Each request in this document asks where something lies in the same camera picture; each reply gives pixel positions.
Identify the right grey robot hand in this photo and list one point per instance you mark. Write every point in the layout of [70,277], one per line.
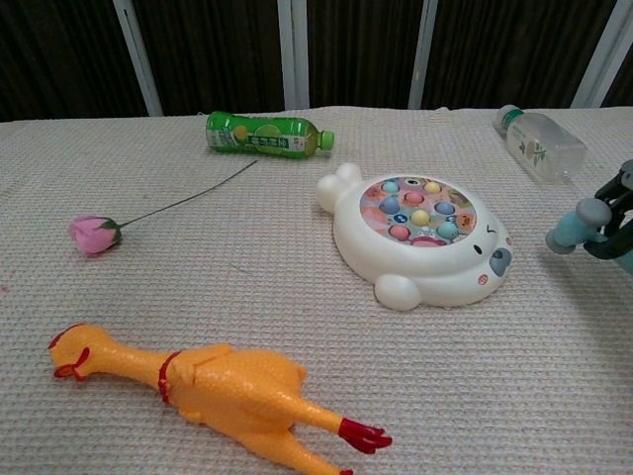
[620,218]

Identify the teal toy hammer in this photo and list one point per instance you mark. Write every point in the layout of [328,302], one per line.
[573,230]

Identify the white seal-shaped whack-a-mole toy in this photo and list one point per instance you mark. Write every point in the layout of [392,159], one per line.
[435,267]

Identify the clear plastic bottle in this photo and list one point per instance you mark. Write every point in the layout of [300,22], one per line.
[539,143]

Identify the green tea bottle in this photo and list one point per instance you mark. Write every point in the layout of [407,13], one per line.
[262,138]

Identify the beige woven tablecloth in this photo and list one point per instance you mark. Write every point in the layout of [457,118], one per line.
[247,287]

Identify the yellow rubber chicken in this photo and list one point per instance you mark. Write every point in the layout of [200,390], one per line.
[232,386]

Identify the dark curtain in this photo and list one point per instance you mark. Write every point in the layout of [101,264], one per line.
[217,54]

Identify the pink artificial rose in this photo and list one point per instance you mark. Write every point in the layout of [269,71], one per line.
[91,235]

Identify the white frame post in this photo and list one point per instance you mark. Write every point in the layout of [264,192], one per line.
[601,59]
[424,54]
[138,59]
[293,54]

